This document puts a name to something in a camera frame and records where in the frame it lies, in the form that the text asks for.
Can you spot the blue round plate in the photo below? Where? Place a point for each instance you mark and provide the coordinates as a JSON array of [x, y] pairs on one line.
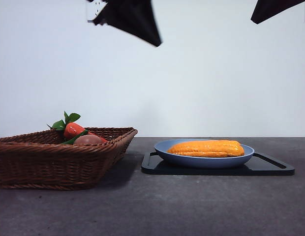
[[204, 162]]

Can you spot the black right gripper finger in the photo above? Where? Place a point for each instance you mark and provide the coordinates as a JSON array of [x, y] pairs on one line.
[[270, 8]]

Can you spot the pale brown egg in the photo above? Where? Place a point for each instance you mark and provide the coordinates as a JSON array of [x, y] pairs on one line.
[[88, 140]]

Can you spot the white wall socket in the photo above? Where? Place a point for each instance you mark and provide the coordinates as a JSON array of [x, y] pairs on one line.
[[90, 9]]

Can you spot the orange carrot with green leaves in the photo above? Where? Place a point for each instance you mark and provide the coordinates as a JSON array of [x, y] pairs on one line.
[[72, 130]]

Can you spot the yellow orange corn cob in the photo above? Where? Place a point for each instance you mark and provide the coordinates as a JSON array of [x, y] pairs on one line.
[[206, 148]]

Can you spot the black rectangular tray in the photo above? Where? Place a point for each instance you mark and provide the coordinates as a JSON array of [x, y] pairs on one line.
[[270, 167]]

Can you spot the brown wicker basket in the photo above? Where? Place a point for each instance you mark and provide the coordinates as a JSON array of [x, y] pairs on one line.
[[56, 167]]

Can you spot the green chili pepper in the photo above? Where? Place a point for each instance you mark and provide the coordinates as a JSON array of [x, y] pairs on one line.
[[78, 136]]

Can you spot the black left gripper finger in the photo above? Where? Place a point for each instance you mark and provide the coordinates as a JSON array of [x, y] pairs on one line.
[[132, 19]]

